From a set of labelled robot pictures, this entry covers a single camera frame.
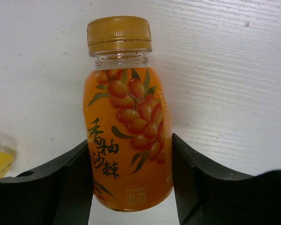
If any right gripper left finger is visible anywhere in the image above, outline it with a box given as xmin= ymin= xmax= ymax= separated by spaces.
xmin=0 ymin=141 xmax=93 ymax=225

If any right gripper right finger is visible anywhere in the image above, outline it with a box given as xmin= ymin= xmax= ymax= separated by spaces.
xmin=172 ymin=134 xmax=281 ymax=225

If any clear bottle yellow cap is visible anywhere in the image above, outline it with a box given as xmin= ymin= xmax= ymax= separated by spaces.
xmin=0 ymin=132 xmax=17 ymax=179

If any orange juice bottle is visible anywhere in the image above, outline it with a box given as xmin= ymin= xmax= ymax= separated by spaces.
xmin=83 ymin=16 xmax=173 ymax=212

